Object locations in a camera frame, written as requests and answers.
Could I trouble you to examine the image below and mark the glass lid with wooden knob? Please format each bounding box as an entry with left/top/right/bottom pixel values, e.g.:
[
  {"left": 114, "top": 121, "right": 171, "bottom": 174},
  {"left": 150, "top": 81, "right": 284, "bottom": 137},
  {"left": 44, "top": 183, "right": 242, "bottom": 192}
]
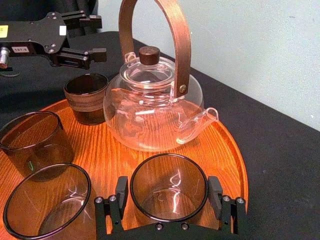
[{"left": 119, "top": 45, "right": 176, "bottom": 87}]

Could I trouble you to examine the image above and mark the round orange wooden tray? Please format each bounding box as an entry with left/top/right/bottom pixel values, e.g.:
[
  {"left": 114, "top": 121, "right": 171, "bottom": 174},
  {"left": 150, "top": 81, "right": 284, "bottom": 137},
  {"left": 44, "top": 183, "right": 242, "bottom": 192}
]
[{"left": 0, "top": 98, "right": 250, "bottom": 240}]

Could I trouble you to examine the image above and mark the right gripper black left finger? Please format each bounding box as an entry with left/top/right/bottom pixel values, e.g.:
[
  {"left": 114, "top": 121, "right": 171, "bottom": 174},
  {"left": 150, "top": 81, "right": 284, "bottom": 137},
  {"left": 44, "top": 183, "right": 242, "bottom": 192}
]
[{"left": 93, "top": 175, "right": 129, "bottom": 236}]

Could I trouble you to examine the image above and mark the black table cloth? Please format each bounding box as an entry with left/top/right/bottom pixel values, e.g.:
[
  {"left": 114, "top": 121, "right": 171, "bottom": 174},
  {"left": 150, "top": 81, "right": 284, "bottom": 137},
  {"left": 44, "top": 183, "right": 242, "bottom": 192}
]
[{"left": 0, "top": 30, "right": 320, "bottom": 240}]

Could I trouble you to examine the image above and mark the dark cup with brown band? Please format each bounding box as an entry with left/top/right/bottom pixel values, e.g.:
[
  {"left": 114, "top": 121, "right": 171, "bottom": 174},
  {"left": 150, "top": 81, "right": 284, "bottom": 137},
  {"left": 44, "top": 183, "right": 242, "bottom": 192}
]
[{"left": 63, "top": 73, "right": 109, "bottom": 126}]

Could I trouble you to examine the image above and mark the glass teapot with wooden handle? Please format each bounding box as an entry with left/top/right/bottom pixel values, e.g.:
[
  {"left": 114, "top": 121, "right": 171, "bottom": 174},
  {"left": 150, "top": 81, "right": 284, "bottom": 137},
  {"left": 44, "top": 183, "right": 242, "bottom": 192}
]
[{"left": 103, "top": 0, "right": 220, "bottom": 152}]

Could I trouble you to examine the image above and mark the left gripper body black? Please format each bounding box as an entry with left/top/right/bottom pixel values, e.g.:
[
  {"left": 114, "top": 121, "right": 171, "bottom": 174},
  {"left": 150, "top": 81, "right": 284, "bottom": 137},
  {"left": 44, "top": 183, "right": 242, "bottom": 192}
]
[{"left": 0, "top": 11, "right": 70, "bottom": 67}]

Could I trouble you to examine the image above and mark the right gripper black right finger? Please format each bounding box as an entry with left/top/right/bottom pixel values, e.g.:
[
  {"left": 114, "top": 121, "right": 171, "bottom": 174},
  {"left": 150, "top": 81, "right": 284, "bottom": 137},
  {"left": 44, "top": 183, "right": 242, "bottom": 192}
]
[{"left": 207, "top": 175, "right": 248, "bottom": 236}]

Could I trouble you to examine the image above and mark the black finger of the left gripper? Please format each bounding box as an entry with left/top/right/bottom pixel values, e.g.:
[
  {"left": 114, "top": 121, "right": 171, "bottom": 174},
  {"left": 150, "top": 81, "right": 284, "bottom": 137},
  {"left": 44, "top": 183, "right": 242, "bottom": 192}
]
[
  {"left": 61, "top": 9, "right": 103, "bottom": 31},
  {"left": 51, "top": 46, "right": 108, "bottom": 71}
]

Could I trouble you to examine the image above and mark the smoked glass tumbler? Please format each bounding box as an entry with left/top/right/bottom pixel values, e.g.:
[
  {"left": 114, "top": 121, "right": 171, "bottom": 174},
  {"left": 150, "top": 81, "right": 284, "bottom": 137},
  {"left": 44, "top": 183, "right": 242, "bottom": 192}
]
[
  {"left": 0, "top": 111, "right": 75, "bottom": 179},
  {"left": 2, "top": 162, "right": 98, "bottom": 240},
  {"left": 129, "top": 152, "right": 210, "bottom": 224}
]

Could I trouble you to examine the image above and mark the small silver plug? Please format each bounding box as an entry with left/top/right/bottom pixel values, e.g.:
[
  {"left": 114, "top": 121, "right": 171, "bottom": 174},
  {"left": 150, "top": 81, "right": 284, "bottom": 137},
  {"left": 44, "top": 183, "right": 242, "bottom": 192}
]
[{"left": 0, "top": 47, "right": 11, "bottom": 70}]

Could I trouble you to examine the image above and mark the black background object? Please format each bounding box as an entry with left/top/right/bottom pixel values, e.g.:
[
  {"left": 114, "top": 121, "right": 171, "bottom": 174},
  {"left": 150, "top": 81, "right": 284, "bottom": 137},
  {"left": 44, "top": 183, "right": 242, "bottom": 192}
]
[{"left": 0, "top": 0, "right": 100, "bottom": 34}]

